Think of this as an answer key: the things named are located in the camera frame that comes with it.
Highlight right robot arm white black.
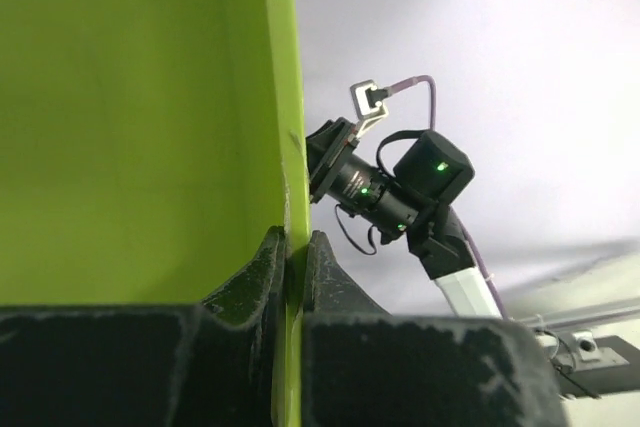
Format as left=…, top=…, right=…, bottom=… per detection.
left=306, top=118, right=505, bottom=318

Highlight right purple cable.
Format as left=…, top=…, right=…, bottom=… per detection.
left=384, top=74, right=511, bottom=321

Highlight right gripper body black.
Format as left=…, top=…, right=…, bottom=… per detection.
left=305, top=117, right=359, bottom=204

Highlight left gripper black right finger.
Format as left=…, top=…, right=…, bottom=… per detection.
left=301, top=231, right=568, bottom=426

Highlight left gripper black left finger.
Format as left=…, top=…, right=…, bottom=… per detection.
left=1, top=226, right=287, bottom=426

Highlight green plastic basin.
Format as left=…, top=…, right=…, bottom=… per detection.
left=1, top=0, right=310, bottom=426

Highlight aluminium rail frame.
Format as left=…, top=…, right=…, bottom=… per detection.
left=504, top=296, right=639, bottom=400

